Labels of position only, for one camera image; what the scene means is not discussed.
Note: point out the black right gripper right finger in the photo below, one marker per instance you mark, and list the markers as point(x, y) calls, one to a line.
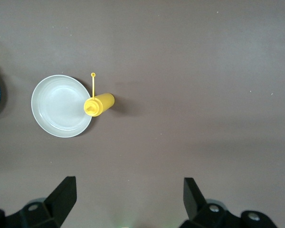
point(194, 204)

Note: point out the beige round plate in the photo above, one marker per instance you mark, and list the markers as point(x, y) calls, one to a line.
point(59, 107)

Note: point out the yellow mustard squeeze bottle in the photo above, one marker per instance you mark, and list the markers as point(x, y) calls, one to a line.
point(102, 103)

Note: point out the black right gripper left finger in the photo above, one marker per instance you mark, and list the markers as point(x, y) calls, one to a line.
point(60, 204)

